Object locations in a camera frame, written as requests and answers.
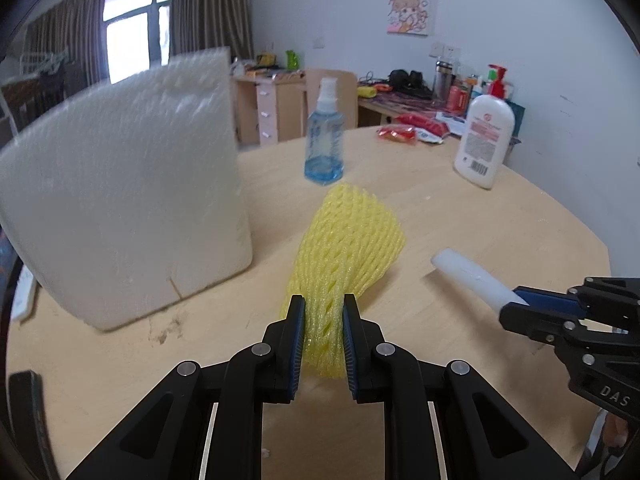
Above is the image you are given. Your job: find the wall poster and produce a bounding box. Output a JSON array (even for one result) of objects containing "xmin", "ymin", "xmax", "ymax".
[{"xmin": 386, "ymin": 0, "xmax": 438, "ymax": 36}]

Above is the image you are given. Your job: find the person's right hand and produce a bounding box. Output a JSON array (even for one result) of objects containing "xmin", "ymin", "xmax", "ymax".
[{"xmin": 604, "ymin": 410, "xmax": 630, "ymax": 453}]

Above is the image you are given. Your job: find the white lotion bottle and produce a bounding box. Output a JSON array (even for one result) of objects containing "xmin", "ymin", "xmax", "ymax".
[{"xmin": 453, "ymin": 64, "xmax": 516, "ymax": 190}]

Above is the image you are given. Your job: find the patterned desk cloth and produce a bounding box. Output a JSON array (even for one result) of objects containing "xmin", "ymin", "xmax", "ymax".
[{"xmin": 357, "ymin": 87, "xmax": 471, "ymax": 126}]

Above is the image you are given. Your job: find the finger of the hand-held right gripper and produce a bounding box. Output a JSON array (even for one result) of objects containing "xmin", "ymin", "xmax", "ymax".
[
  {"xmin": 512, "ymin": 285, "xmax": 588, "ymax": 318},
  {"xmin": 498, "ymin": 301, "xmax": 581, "ymax": 346}
]

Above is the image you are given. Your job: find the yellow foam net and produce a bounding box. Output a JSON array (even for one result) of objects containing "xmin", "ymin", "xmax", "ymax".
[{"xmin": 280, "ymin": 183, "xmax": 406, "ymax": 380}]

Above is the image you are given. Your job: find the wooden chair with smiley face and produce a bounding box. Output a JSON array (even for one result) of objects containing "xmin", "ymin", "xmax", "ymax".
[{"xmin": 303, "ymin": 68, "xmax": 359, "ymax": 138}]

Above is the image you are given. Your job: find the blue spray bottle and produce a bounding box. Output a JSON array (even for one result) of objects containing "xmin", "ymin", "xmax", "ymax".
[{"xmin": 304, "ymin": 77, "xmax": 346, "ymax": 183}]

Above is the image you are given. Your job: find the white foam box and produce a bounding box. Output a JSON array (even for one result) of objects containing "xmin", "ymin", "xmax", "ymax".
[{"xmin": 0, "ymin": 46, "xmax": 253, "ymax": 332}]

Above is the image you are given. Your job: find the wooden desk with drawers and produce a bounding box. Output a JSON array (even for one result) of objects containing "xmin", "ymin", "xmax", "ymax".
[{"xmin": 232, "ymin": 72, "xmax": 307, "ymax": 147}]

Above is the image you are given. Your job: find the steel thermos flask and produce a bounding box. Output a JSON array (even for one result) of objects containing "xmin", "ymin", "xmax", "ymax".
[{"xmin": 432, "ymin": 60, "xmax": 453, "ymax": 103}]

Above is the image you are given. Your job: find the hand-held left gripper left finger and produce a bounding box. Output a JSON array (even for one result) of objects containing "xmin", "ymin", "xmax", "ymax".
[{"xmin": 65, "ymin": 294, "xmax": 307, "ymax": 480}]

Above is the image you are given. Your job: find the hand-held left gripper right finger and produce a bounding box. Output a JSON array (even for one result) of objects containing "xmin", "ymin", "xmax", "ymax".
[{"xmin": 342, "ymin": 294, "xmax": 576, "ymax": 480}]

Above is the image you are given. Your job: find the white plastic tube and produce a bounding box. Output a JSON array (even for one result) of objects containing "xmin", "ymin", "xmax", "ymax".
[{"xmin": 431, "ymin": 247, "xmax": 528, "ymax": 317}]

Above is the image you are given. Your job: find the red snack packet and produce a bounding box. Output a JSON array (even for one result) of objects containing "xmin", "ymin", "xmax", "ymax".
[{"xmin": 377, "ymin": 126, "xmax": 417, "ymax": 145}]

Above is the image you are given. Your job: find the black flat device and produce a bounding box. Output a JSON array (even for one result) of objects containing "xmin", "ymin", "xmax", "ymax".
[{"xmin": 7, "ymin": 370, "xmax": 51, "ymax": 480}]

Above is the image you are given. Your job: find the brown striped curtain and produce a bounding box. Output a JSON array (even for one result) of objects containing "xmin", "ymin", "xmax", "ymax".
[
  {"xmin": 22, "ymin": 0, "xmax": 108, "ymax": 86},
  {"xmin": 172, "ymin": 0, "xmax": 253, "ymax": 68}
]

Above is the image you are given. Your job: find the black bag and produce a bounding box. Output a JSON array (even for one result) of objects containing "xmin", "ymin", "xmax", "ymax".
[{"xmin": 387, "ymin": 69, "xmax": 433, "ymax": 100}]

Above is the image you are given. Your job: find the red and white packet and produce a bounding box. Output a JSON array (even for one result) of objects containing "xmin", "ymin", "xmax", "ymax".
[{"xmin": 395, "ymin": 112, "xmax": 451, "ymax": 138}]

